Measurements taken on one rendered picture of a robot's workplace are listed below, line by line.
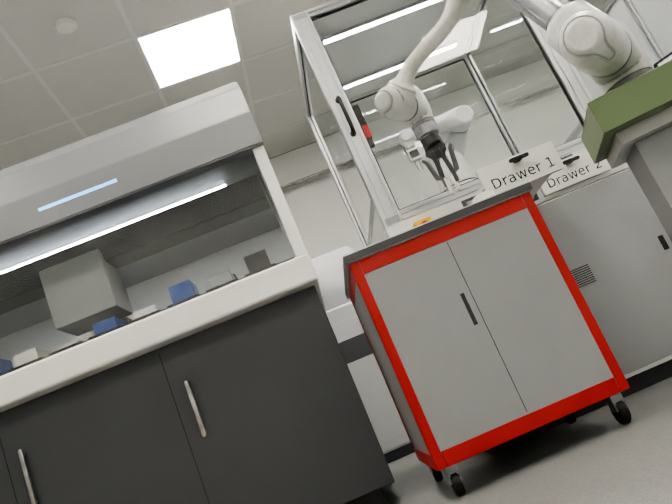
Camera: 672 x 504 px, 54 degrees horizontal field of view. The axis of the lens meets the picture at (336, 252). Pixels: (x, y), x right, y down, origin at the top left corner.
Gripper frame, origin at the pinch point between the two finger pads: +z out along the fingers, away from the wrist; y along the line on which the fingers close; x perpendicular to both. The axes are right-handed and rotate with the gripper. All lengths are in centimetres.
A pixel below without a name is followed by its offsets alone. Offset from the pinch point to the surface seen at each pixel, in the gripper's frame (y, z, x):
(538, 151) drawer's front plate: -30.4, 3.1, -8.7
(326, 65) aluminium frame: 30, -77, -12
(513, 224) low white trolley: -19.4, 28.0, 28.1
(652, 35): -90, -70, -199
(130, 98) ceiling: 194, -186, -81
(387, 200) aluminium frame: 30.0, -10.9, -10.8
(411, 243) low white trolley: 6.7, 21.4, 44.6
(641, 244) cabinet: -41, 45, -55
